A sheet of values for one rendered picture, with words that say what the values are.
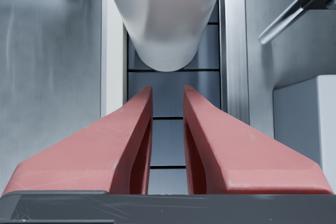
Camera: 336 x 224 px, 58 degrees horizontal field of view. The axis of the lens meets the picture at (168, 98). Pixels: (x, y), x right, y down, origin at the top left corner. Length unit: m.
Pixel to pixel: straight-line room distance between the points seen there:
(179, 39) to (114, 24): 0.08
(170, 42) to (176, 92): 0.09
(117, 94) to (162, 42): 0.07
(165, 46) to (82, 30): 0.16
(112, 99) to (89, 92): 0.09
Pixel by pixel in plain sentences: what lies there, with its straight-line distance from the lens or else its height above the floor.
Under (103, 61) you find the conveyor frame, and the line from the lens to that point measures 0.25.
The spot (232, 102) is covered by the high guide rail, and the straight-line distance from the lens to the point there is 0.16.
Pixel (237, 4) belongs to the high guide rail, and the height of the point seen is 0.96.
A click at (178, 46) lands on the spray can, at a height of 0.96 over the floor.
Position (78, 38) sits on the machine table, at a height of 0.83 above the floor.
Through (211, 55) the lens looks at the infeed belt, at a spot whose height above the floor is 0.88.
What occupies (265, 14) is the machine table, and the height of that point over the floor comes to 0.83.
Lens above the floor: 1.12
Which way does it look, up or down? 85 degrees down
